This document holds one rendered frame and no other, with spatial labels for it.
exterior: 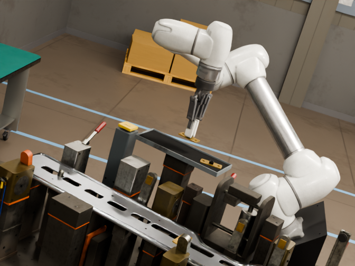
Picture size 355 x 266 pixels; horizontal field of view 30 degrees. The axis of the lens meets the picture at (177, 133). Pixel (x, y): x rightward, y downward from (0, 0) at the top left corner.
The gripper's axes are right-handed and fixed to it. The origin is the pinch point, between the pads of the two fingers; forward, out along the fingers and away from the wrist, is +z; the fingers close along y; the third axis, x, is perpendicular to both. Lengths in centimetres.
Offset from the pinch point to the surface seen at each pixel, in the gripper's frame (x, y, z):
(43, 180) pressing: -28, 45, 26
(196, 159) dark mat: 6.7, 2.1, 9.9
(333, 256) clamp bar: 70, 13, 14
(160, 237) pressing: 19.9, 37.7, 25.9
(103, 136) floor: -192, -220, 126
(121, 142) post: -25.1, 6.2, 16.3
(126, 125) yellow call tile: -26.4, 4.0, 9.8
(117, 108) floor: -234, -291, 126
